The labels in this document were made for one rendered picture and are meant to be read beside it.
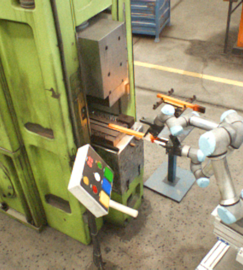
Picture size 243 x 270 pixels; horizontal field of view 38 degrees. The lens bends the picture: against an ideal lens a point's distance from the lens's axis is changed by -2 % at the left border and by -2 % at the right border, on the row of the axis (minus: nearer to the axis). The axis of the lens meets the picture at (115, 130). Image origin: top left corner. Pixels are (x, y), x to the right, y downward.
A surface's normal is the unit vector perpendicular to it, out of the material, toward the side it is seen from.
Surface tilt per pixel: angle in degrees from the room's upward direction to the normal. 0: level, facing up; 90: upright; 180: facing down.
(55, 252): 0
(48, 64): 89
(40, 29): 89
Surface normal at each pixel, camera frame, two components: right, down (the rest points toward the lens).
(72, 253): -0.07, -0.78
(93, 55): -0.51, 0.56
